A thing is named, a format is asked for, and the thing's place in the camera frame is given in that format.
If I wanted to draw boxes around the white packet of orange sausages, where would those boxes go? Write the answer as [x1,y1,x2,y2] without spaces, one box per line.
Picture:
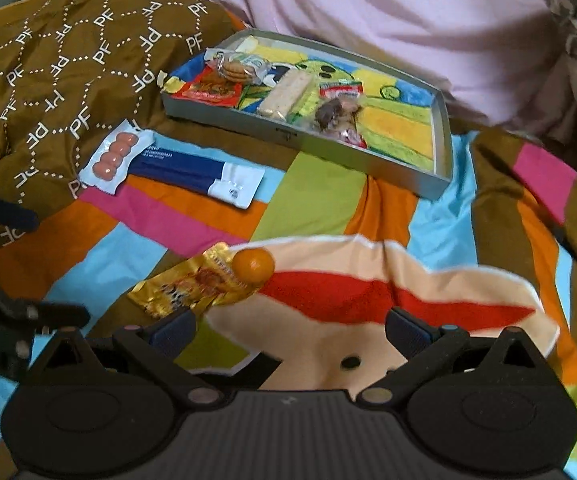
[77,119,155,196]

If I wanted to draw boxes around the small orange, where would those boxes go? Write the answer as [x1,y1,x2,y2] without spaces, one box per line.
[232,247,275,282]

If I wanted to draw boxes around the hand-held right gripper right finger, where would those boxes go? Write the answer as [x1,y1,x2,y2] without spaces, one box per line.
[355,306,551,406]

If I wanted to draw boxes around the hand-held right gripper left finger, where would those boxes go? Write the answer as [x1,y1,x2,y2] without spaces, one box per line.
[28,309,224,408]

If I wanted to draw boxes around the brown printed cloth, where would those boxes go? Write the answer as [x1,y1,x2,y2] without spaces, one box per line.
[0,0,246,281]

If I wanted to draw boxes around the red label dried fruit packet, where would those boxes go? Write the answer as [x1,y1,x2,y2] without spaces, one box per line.
[313,79,369,150]

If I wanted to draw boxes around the red snack packet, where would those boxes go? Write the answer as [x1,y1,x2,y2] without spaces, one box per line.
[166,67,244,108]

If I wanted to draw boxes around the grey tray with cartoon painting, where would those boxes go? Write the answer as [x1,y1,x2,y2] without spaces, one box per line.
[161,29,455,202]

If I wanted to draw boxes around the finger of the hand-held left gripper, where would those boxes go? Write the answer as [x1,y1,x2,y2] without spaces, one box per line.
[0,272,92,336]
[0,170,39,234]

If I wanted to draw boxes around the gold snack packet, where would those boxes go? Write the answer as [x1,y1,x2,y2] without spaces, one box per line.
[127,241,264,320]

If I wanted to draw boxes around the beige snack bar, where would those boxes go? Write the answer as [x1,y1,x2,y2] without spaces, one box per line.
[256,69,316,122]

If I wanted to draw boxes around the colourful patchwork blanket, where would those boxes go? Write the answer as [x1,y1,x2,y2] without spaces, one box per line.
[0,125,577,480]

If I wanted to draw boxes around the pink cloth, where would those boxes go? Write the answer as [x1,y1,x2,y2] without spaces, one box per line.
[168,0,576,128]

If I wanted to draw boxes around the clear cookie packet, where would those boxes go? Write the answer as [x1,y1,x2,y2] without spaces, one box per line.
[203,46,269,86]

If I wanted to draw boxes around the blue and white packet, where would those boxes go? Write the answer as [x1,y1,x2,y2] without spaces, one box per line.
[127,146,266,209]

